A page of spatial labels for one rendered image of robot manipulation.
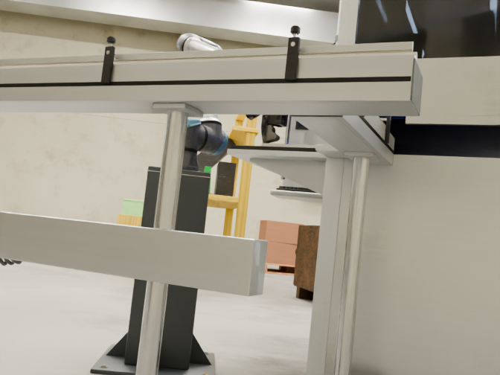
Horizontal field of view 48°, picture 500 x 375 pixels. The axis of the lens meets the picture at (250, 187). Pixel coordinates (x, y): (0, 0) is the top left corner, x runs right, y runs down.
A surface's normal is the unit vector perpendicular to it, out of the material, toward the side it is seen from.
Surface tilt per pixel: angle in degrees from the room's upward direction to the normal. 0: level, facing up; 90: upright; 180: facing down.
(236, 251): 90
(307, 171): 90
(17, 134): 90
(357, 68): 90
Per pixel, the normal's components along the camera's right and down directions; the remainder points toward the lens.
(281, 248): 0.30, -0.05
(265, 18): 0.07, -0.07
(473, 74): -0.40, -0.12
